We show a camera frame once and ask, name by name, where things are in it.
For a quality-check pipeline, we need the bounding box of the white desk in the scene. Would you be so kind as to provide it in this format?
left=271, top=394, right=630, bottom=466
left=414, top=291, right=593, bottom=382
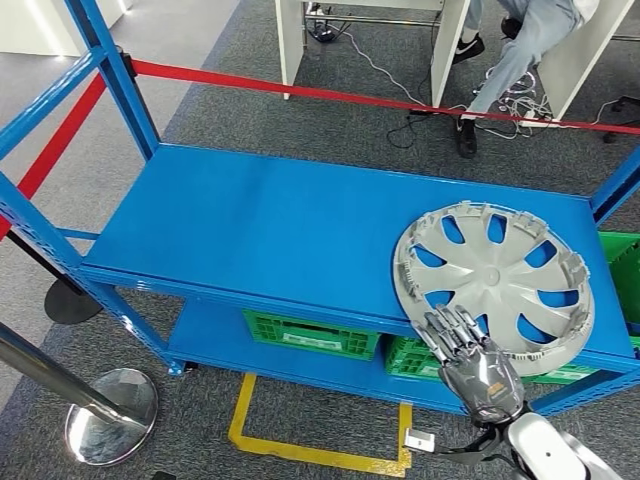
left=275, top=0, right=472, bottom=109
left=537, top=0, right=636, bottom=122

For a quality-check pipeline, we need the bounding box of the chrome stanchion with black head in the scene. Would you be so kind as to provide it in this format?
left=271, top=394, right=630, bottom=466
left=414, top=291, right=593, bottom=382
left=118, top=47, right=162, bottom=146

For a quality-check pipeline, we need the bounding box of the blue metal shelf rack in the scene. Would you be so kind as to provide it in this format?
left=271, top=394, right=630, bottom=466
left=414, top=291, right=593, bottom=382
left=0, top=0, right=640, bottom=419

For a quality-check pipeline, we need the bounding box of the person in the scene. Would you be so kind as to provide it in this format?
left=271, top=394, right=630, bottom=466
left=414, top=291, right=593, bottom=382
left=452, top=0, right=601, bottom=160

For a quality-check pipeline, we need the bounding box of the black floor cable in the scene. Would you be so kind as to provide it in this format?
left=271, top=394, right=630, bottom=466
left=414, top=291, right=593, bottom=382
left=386, top=109, right=463, bottom=150

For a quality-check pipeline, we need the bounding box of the grey plastic wheel hubcap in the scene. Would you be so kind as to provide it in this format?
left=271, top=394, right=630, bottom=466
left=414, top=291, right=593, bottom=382
left=392, top=200, right=596, bottom=378

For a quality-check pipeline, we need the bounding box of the black stanchion with round base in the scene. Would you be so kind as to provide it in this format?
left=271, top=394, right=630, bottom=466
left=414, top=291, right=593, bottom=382
left=5, top=228, right=104, bottom=326

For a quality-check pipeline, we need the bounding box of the black power adapter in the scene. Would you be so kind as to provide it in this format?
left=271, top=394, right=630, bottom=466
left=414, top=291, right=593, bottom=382
left=306, top=3, right=347, bottom=43

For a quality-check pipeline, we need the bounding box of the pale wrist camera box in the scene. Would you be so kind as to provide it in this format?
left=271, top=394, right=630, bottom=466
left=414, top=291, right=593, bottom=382
left=404, top=428, right=436, bottom=454

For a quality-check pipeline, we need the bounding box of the green plastic crate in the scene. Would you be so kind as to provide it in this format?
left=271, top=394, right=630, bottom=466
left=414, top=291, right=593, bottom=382
left=243, top=309, right=382, bottom=363
left=597, top=230, right=640, bottom=350
left=383, top=334, right=597, bottom=387

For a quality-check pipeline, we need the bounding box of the chrome stanchion with round base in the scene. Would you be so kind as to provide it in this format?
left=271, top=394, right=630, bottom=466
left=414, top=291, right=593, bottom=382
left=0, top=322, right=159, bottom=467

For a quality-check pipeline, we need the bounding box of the white power strip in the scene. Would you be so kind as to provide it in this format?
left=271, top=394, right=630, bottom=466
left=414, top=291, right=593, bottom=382
left=518, top=109, right=555, bottom=129

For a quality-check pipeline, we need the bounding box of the white floor cable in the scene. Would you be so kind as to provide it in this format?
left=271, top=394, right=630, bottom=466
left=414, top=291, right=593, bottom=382
left=340, top=29, right=432, bottom=111

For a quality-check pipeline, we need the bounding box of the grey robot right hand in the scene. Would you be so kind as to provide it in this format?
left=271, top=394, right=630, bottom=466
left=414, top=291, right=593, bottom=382
left=412, top=304, right=526, bottom=425

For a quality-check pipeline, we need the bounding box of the tangle of white cables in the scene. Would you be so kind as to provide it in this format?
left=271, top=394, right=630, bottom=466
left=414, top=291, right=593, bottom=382
left=472, top=66, right=553, bottom=140

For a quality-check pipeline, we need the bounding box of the red barrier belt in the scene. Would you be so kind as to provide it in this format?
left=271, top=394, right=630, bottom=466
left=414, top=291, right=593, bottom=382
left=0, top=71, right=109, bottom=241
left=131, top=58, right=640, bottom=137

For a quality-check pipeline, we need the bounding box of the black chair base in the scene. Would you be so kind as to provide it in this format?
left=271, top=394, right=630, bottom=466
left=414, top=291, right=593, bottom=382
left=602, top=94, right=640, bottom=145

